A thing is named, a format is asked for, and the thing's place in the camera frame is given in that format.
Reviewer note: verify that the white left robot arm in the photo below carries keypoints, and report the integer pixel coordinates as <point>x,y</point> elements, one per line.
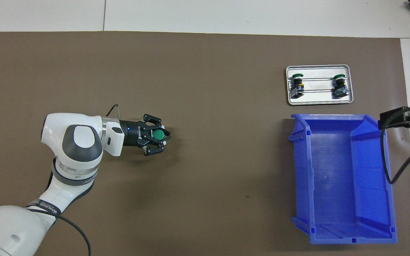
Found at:
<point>77,142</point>

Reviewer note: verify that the green push button black block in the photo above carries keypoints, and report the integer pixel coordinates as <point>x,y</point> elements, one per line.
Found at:
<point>340,87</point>

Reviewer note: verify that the green push button yellow label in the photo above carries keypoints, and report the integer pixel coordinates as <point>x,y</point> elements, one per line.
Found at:
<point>297,87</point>

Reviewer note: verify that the green push button clear block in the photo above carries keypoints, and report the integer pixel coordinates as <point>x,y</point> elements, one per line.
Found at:
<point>158,134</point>

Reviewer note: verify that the silver metal tray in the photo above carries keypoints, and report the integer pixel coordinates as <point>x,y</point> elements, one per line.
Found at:
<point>319,102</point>

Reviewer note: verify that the brown table mat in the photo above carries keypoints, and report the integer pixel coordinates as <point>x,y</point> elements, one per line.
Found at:
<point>208,177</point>

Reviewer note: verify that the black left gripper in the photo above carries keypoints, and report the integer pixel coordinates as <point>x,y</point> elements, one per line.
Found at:
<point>131,134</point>

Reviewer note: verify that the blue plastic storage bin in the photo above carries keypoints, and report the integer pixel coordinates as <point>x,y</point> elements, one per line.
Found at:
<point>333,185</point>

